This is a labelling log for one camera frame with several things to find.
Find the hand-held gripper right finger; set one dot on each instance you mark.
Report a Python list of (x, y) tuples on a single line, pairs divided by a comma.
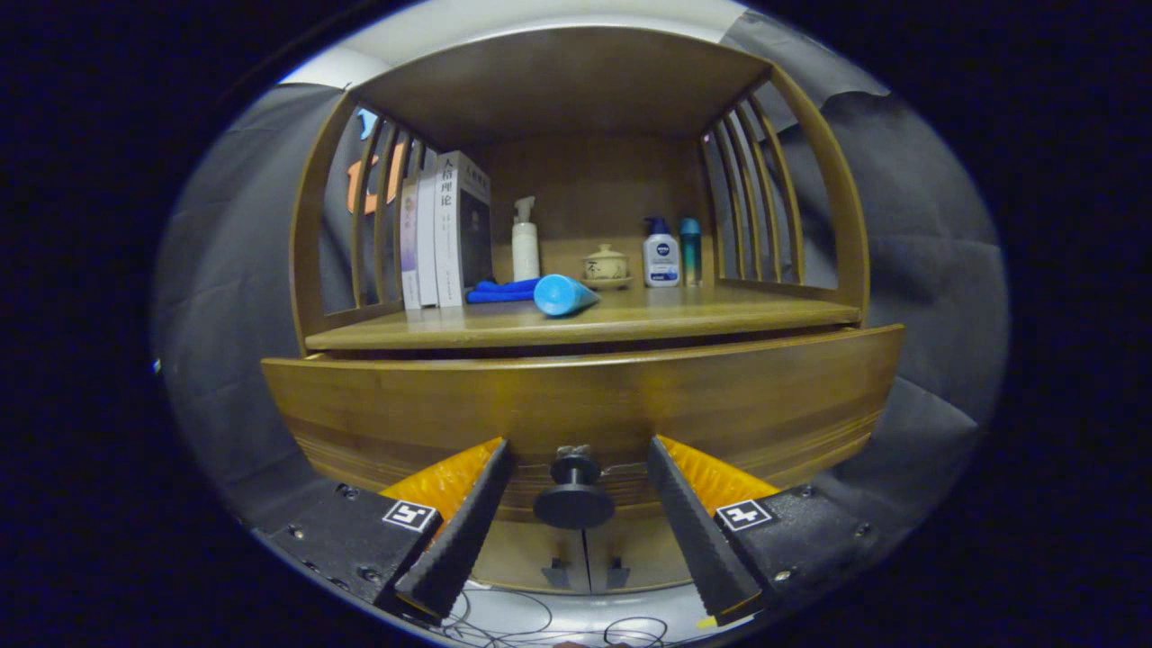
[(697, 531)]

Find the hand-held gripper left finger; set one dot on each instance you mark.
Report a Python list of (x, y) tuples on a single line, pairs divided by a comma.
[(463, 531)]

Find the wooden drawer with dark knob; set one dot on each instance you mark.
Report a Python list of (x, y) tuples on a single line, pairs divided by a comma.
[(585, 396)]

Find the blue and white cosmetic tube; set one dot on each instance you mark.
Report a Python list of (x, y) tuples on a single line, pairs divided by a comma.
[(562, 295)]

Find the wooden cabinet door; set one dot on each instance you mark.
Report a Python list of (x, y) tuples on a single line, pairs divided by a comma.
[(639, 553), (522, 553)]

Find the wooden countertop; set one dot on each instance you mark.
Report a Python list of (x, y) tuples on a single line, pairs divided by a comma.
[(702, 315)]

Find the wooden cabinet with slatted hutch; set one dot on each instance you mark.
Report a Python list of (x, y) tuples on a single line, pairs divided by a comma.
[(594, 180)]

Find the blue folded cloth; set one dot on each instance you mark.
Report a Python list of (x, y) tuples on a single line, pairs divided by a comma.
[(499, 291)]

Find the white lotion bottle blue cap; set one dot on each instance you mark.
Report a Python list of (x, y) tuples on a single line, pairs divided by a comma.
[(661, 261)]

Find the slim teal bottle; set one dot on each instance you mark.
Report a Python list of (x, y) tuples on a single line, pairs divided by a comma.
[(690, 252)]

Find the beige lidded tea cup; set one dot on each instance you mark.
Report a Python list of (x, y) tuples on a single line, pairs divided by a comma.
[(606, 267)]

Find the white pump bottle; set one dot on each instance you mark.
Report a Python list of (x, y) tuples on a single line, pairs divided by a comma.
[(526, 252)]

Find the pale purple book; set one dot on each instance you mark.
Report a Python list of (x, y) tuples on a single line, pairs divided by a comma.
[(409, 247)]

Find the white book with dark cover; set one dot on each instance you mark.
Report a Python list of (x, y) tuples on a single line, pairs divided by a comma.
[(459, 234)]

